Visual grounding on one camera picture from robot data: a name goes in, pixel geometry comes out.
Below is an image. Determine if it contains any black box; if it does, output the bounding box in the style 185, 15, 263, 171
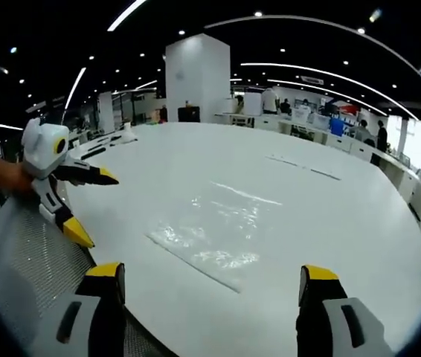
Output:
177, 105, 202, 123

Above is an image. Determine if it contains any white square pillar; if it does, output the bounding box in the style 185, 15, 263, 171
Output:
164, 33, 231, 124

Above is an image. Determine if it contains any clear resealable plastic bag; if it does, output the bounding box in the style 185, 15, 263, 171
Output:
144, 180, 284, 295

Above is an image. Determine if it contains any grey mesh chair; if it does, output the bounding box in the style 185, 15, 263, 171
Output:
0, 193, 169, 357

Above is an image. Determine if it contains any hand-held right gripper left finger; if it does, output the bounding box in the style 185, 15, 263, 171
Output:
33, 262, 126, 357

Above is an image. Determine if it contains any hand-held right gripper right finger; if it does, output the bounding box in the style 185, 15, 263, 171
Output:
295, 264, 395, 357

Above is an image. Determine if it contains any white crumpled object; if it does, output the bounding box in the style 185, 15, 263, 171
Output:
109, 123, 139, 144

